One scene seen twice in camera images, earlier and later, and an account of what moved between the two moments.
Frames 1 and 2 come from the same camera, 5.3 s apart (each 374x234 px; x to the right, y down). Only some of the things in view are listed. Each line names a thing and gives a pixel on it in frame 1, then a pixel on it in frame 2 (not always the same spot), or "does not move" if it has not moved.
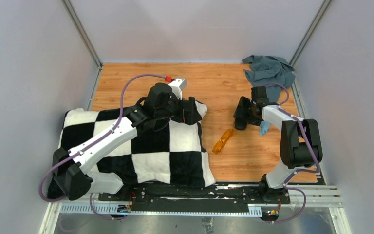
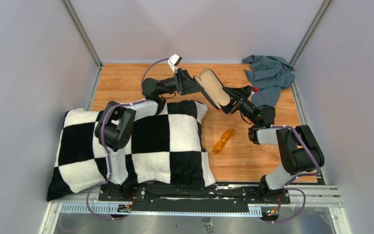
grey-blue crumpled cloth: x=270 y=69 does not move
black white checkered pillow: x=170 y=155 does not move
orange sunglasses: x=219 y=145 does not move
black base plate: x=219 y=197 does not move
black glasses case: x=240 y=123 to x=213 y=87
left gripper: x=189 y=117 to x=185 y=85
